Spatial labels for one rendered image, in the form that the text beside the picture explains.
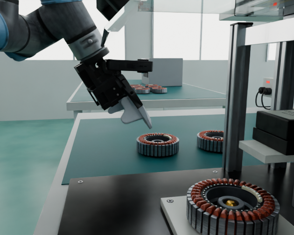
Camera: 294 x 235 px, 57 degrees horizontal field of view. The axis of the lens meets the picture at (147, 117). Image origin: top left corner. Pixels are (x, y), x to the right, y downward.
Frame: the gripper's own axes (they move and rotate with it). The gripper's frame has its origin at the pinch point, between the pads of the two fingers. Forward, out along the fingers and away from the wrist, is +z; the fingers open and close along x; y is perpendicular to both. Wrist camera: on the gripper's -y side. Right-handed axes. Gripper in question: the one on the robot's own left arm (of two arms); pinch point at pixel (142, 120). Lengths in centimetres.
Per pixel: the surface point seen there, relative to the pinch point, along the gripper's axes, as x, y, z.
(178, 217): 34.0, 10.0, 0.5
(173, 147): 5.3, -2.4, 8.5
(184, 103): -84, -49, 41
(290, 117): 40.5, -6.3, -6.1
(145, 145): 3.1, 3.0, 4.7
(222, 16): -44, -67, -1
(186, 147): 0.5, -7.1, 14.1
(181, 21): -370, -235, 41
